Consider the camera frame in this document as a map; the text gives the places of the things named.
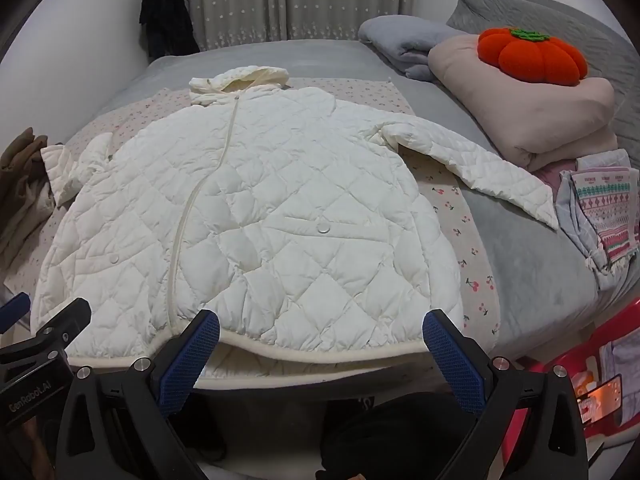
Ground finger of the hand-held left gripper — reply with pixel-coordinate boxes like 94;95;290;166
0;297;93;367
0;292;32;335

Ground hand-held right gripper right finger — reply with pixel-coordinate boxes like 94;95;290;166
421;309;588;480

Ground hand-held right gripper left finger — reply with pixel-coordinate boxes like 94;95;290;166
54;309;223;480

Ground white quilted jacket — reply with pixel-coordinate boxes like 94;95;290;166
31;65;560;393

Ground hanging black clothes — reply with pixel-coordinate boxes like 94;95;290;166
139;0;201;59

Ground person's dark clothing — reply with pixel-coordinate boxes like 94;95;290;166
190;392;481;480

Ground cherry print bed sheet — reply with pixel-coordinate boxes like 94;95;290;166
2;77;502;361

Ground grey bed cover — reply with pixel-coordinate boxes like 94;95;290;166
60;39;601;356

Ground brown cloth pile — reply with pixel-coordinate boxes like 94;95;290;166
0;127;56;261

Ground dark phone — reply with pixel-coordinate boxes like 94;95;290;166
575;374;623;426

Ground red plastic box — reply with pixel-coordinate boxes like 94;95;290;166
520;295;640;443

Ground patterned pink green cloth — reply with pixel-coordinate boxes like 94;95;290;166
555;152;640;291

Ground pink pillow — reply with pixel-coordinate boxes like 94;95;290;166
427;34;620;173

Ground orange pumpkin cushion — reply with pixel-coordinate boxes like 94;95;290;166
477;27;588;86

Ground grey cushion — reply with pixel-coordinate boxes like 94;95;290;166
358;15;468;81

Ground grey quilted pad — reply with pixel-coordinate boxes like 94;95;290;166
446;0;640;161

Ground grey star-patterned curtain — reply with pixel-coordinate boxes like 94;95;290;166
181;0;413;52

